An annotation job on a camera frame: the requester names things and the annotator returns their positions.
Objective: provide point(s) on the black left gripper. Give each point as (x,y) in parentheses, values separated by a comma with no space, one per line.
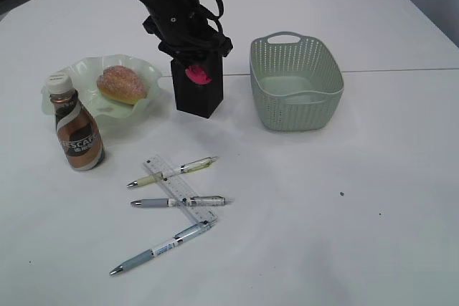
(189,30)

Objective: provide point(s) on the pink pencil sharpener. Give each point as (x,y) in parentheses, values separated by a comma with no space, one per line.
(197,74)

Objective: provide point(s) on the golden bread roll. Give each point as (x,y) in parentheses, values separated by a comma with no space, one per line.
(121,84)

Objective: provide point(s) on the brown Nescafe coffee bottle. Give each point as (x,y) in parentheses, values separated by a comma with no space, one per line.
(76,129)

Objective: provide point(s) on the clear plastic ruler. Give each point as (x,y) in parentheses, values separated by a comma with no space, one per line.
(176,188)

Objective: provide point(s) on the blue grey grip pen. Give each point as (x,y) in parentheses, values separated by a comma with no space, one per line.
(180,238)

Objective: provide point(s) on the black mesh pen holder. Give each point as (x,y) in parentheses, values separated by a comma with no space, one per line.
(200,100)

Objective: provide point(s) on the pale green wavy plate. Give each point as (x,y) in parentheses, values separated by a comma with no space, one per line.
(86,101)

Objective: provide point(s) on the green plastic woven basket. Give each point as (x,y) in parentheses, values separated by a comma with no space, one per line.
(296,82)

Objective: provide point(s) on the cream grip pen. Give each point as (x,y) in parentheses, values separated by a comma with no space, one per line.
(186,168)

